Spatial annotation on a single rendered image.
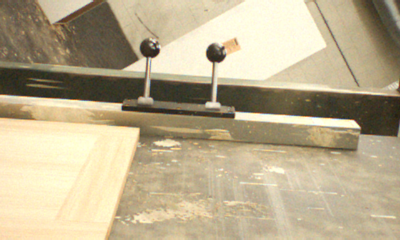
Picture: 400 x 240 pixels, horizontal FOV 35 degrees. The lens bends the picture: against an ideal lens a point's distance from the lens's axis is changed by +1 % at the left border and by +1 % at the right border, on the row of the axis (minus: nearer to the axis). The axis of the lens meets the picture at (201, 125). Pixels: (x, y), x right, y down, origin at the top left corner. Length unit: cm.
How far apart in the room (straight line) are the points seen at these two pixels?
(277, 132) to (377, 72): 828
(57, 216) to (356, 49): 866
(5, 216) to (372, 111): 87
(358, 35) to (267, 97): 798
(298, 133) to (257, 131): 7
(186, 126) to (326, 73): 820
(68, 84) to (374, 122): 65
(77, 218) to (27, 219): 5
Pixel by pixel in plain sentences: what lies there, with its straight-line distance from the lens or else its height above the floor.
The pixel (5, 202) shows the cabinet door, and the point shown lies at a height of 125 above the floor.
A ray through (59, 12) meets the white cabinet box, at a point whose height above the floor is 13.
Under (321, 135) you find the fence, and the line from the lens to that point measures 114.
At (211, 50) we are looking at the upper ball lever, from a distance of 114.
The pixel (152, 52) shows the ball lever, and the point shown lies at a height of 143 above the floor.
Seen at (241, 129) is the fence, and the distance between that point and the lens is 111.
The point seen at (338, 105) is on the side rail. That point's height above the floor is 170.
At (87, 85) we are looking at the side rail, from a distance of 136.
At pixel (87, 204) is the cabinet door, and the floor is 134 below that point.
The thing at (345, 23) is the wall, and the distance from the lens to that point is 928.
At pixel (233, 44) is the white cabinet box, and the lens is 478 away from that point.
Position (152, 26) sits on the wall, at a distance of 927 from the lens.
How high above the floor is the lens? 161
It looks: 8 degrees down
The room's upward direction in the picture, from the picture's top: 62 degrees clockwise
